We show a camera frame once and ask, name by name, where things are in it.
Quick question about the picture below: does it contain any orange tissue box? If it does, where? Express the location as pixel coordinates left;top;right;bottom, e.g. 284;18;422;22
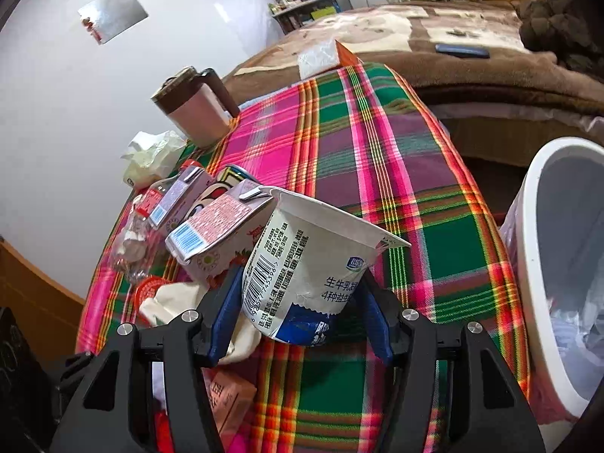
297;40;362;80

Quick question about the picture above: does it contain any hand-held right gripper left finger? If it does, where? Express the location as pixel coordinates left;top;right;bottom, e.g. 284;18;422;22
49;267;246;453

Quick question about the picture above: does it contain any red round lid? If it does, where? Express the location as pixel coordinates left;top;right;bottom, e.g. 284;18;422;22
134;276;171;322

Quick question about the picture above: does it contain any crumpled pale yellow wrapper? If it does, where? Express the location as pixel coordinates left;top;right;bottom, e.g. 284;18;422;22
120;129;187;190

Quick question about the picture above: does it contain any wooden furniture panel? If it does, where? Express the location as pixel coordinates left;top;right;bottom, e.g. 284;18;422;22
0;240;88;341

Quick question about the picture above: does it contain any shelf with bottles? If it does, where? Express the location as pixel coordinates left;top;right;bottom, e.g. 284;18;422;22
270;0;352;34

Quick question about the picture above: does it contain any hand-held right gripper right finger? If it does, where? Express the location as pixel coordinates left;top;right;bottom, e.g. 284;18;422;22
361;271;545;453

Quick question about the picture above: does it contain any white tissue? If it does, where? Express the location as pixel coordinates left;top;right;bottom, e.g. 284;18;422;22
139;280;262;364

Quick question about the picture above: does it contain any brown jacket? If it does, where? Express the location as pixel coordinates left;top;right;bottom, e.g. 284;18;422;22
512;0;604;76

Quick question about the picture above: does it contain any silver wall foil sheet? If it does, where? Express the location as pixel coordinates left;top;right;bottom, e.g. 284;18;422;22
78;0;149;47

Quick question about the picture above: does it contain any purple milk carton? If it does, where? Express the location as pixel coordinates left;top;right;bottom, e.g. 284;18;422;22
165;180;277;288
148;160;215;234

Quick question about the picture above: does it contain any white yogurt cup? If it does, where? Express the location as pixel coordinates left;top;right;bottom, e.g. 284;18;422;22
242;186;412;347

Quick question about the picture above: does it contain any bed with brown blanket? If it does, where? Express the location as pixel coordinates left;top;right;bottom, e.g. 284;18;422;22
222;2;604;119

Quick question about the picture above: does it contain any white trash bin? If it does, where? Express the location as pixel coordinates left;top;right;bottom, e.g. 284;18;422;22
500;137;604;435

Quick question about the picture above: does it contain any dark blue case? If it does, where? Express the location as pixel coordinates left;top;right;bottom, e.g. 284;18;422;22
435;43;490;60

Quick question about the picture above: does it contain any plaid tablecloth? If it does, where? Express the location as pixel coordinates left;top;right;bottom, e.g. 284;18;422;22
75;63;532;453

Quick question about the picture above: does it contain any clear plastic bottle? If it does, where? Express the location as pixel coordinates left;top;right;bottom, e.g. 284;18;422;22
108;189;162;284

